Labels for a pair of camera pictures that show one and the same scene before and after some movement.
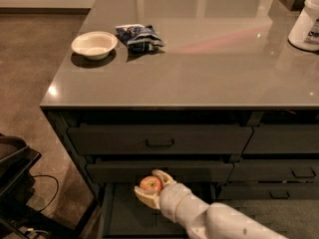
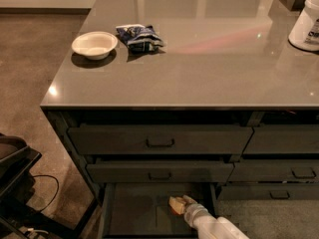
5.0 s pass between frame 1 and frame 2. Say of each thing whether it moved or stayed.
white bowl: stayed
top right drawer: stayed
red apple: moved
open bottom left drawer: stayed
